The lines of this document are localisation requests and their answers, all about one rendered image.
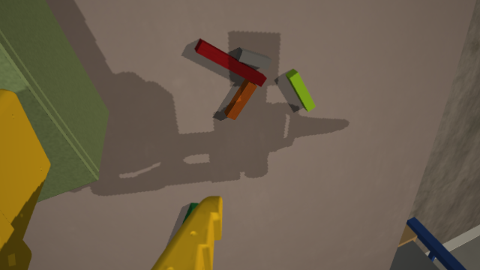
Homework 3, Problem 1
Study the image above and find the dark red rod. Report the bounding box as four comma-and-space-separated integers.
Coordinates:
195, 39, 267, 87

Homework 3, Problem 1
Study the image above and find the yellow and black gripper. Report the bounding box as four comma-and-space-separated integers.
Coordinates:
151, 196, 223, 270

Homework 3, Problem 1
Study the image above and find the orange rod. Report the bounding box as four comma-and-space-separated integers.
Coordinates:
224, 79, 257, 120

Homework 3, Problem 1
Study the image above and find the grey rectangular bar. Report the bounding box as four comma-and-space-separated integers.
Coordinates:
235, 47, 272, 70

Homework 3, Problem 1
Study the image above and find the lime green rod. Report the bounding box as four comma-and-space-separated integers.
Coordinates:
286, 69, 316, 112

